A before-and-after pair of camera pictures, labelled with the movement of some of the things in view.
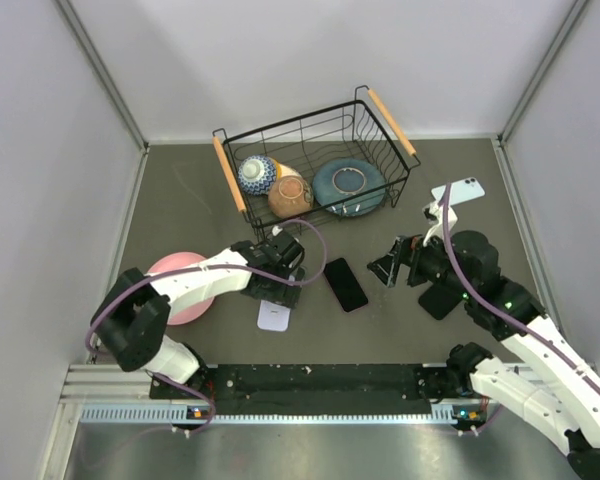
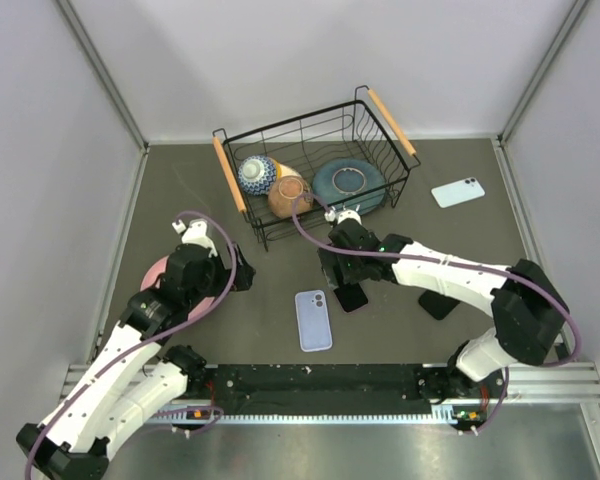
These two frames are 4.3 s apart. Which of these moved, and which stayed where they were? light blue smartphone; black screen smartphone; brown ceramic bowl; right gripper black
Moved: right gripper black
Stayed: black screen smartphone; light blue smartphone; brown ceramic bowl
